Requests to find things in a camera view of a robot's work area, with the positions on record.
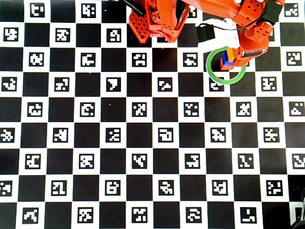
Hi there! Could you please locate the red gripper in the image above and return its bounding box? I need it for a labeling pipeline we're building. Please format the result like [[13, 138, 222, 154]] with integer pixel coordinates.
[[232, 0, 286, 67]]

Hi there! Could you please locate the orange cube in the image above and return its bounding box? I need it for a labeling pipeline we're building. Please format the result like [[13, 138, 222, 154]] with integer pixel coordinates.
[[225, 47, 238, 62]]

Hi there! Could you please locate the blue cube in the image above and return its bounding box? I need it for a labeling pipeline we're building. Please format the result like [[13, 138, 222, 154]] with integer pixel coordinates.
[[220, 52, 234, 66]]

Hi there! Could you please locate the black white marker mat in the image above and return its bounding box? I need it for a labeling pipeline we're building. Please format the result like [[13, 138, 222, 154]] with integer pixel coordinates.
[[0, 0, 305, 229]]

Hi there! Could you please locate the thin black camera cable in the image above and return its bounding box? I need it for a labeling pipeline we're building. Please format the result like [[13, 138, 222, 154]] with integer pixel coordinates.
[[195, 0, 269, 31]]

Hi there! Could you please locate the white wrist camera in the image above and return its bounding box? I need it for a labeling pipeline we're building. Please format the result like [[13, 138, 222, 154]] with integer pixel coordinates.
[[195, 19, 240, 48]]

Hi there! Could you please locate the green ring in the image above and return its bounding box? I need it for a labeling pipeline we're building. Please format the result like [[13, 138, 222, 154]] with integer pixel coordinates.
[[205, 46, 247, 85]]

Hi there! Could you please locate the black power plug cable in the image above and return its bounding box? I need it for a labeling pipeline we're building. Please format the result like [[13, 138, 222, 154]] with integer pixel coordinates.
[[120, 0, 146, 15]]

